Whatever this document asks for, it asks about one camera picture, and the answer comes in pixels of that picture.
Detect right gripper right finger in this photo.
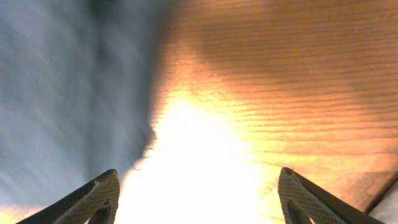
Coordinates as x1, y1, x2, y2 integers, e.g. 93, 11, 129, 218
278, 167, 384, 224

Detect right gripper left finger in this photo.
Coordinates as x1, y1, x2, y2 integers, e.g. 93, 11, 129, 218
17, 169, 120, 224

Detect navy blue shorts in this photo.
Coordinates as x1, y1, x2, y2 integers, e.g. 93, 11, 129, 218
1, 0, 175, 207

